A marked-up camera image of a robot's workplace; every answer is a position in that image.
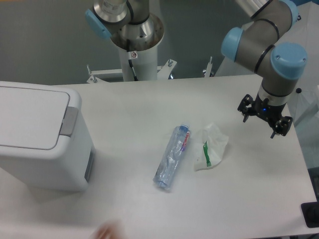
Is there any white trash can body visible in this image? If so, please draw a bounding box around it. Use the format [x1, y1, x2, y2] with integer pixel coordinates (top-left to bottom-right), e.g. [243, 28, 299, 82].
[0, 81, 95, 191]

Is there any crushed clear plastic bottle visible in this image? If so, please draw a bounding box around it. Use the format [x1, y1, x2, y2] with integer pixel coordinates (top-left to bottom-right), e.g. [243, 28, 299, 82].
[153, 123, 191, 192]

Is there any blurred human hand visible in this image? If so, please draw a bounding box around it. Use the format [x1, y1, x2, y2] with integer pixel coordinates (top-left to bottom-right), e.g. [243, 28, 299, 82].
[93, 221, 126, 239]

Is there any black cable on pedestal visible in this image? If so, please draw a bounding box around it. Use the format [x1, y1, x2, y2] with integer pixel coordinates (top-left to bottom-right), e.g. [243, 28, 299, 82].
[126, 39, 139, 82]

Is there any black device at edge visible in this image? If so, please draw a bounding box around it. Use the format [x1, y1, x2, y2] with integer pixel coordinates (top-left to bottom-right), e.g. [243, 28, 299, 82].
[301, 202, 319, 228]

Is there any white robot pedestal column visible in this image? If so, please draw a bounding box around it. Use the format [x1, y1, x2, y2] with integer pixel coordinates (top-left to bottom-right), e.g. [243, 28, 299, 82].
[118, 46, 158, 82]

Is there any crumpled white plastic wrapper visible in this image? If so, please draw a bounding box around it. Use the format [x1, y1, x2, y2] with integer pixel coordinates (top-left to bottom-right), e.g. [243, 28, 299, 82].
[193, 122, 229, 171]

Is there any white metal mounting frame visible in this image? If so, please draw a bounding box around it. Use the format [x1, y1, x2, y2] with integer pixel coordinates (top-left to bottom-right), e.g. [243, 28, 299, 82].
[86, 56, 215, 84]

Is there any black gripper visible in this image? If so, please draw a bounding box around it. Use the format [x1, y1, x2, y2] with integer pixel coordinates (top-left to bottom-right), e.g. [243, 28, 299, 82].
[237, 94, 293, 138]

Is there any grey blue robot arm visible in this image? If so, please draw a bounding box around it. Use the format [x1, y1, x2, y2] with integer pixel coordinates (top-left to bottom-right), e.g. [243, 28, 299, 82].
[221, 0, 308, 136]

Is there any white trash can lid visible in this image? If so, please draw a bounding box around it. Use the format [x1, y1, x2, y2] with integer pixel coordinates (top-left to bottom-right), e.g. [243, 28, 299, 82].
[0, 87, 71, 150]

